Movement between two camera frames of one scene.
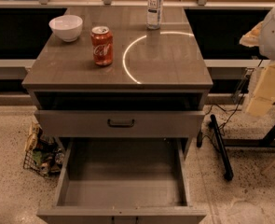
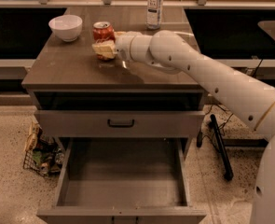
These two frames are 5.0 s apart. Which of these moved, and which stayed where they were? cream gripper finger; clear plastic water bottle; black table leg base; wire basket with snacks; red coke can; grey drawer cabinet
Moved: red coke can; cream gripper finger
Stayed: black table leg base; wire basket with snacks; clear plastic water bottle; grey drawer cabinet
